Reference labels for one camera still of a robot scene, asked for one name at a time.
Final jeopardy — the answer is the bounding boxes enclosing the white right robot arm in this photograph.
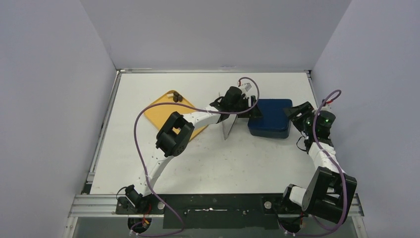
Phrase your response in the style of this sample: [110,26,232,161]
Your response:
[280,102,357,224]

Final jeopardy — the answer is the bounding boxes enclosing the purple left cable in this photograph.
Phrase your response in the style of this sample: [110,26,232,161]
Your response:
[133,76,261,238]

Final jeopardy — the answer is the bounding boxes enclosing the metal tweezers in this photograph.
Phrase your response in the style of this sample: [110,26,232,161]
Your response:
[218,92,239,141]

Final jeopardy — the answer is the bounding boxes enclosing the blue box lid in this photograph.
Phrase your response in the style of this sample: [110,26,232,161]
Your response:
[247,99,293,139]

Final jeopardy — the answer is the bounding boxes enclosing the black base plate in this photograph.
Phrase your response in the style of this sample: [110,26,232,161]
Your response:
[115,193,304,231]

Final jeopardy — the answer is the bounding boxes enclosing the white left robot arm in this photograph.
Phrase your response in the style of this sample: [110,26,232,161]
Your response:
[125,83,259,213]

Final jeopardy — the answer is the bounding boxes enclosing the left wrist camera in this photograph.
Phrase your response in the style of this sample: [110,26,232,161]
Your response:
[239,83,252,93]

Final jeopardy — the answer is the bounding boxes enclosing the aluminium frame rail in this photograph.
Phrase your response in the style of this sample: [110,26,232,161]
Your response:
[68,194,143,218]

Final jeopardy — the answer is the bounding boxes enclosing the yellow tray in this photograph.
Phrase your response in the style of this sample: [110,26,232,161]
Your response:
[143,90,195,130]

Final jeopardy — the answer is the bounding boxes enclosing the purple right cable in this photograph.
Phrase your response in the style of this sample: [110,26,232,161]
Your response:
[279,89,349,237]

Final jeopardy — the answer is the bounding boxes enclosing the purple cable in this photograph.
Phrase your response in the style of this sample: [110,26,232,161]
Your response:
[279,89,349,237]
[133,76,261,238]

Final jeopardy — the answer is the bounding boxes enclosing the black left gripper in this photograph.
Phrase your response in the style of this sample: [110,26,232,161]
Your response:
[231,97,263,120]

